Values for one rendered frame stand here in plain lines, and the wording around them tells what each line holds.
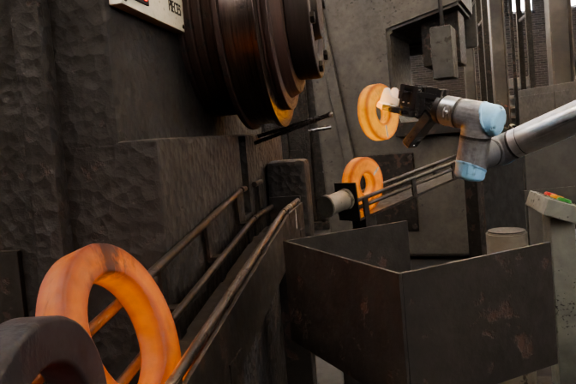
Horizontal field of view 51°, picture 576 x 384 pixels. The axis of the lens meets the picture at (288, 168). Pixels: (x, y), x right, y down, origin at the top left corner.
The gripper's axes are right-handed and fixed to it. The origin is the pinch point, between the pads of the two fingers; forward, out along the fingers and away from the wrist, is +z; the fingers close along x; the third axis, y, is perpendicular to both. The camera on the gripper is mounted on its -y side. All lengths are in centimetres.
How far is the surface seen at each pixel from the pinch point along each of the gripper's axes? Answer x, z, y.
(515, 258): 75, -74, -3
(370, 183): -3.2, 1.1, -23.1
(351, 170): 6.2, 1.7, -18.2
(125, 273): 105, -46, -8
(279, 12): 57, -16, 21
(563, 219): -40, -41, -27
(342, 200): 12.9, -1.8, -25.0
